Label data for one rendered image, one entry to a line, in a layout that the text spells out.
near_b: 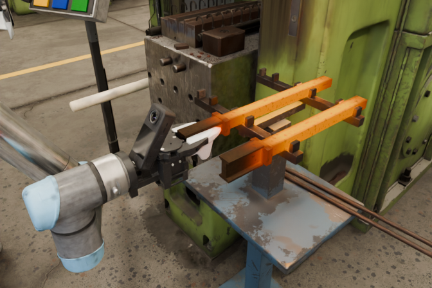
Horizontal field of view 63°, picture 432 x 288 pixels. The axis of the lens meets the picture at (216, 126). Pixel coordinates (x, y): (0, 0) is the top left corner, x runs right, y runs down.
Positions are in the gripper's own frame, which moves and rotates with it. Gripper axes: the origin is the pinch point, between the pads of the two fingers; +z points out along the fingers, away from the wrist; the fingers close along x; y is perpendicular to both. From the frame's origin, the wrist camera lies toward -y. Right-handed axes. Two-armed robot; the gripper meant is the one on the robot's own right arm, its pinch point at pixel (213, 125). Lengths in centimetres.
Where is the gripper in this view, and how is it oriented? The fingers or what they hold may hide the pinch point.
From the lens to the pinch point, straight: 71.2
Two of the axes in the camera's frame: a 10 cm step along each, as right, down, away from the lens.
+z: 7.9, -3.2, 5.2
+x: 6.1, 4.1, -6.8
